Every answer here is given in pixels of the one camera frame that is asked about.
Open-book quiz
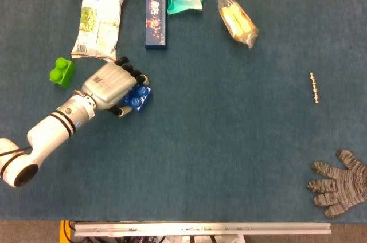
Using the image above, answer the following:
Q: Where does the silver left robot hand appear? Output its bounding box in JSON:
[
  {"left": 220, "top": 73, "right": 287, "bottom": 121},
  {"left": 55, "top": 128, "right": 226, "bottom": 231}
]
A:
[{"left": 81, "top": 56, "right": 150, "bottom": 117}]

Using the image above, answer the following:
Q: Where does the blue four-stud building block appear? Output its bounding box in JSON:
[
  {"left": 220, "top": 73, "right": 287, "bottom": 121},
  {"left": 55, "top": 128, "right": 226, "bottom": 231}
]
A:
[{"left": 120, "top": 84, "right": 153, "bottom": 113}]

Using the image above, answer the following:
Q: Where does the green two-stud building block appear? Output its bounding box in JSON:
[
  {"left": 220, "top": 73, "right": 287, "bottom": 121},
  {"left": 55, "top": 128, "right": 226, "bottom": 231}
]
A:
[{"left": 49, "top": 57, "right": 77, "bottom": 88}]

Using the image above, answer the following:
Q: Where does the white snack bag green print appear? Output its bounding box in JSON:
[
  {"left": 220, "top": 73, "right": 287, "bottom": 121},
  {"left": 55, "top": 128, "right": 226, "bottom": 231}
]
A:
[{"left": 71, "top": 0, "right": 128, "bottom": 65}]

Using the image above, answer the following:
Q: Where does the dark blue long box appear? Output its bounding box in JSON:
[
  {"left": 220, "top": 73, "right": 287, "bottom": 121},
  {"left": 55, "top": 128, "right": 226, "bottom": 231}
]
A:
[{"left": 145, "top": 0, "right": 168, "bottom": 51}]

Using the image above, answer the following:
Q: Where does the teal felt table cover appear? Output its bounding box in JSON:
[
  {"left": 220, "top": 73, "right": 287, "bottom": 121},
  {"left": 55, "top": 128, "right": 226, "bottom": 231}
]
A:
[{"left": 0, "top": 0, "right": 367, "bottom": 222}]

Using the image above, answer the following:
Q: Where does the clear bag of bread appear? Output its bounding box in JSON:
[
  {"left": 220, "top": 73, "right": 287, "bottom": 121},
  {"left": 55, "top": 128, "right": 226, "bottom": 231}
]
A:
[{"left": 217, "top": 0, "right": 260, "bottom": 49}]

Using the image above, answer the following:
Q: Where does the small metal ridged rod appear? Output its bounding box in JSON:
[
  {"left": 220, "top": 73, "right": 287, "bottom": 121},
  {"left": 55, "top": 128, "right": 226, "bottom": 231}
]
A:
[{"left": 309, "top": 72, "right": 321, "bottom": 104}]

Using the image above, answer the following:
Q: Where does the grey knit work glove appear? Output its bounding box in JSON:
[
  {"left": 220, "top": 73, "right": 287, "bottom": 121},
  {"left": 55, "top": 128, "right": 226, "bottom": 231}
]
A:
[{"left": 306, "top": 149, "right": 367, "bottom": 219}]

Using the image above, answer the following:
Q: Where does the aluminium profile rail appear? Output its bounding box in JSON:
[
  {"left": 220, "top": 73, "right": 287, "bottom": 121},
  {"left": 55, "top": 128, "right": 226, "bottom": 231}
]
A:
[{"left": 73, "top": 221, "right": 332, "bottom": 237}]

